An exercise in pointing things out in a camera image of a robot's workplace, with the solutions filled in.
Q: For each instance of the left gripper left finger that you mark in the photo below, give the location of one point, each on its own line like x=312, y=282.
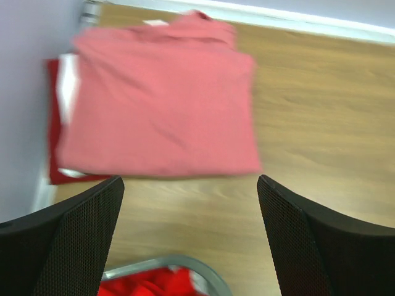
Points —
x=63, y=248

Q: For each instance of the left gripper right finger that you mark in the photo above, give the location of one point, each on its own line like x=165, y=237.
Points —
x=318, y=251

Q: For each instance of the pink polo shirt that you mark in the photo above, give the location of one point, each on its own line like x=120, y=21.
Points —
x=159, y=100

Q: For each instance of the folded dark red t-shirt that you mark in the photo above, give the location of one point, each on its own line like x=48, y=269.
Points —
x=54, y=129

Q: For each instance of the red and white t-shirt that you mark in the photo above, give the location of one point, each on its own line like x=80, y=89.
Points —
x=159, y=281

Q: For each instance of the clear plastic basket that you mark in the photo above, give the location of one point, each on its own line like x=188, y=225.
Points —
x=215, y=283

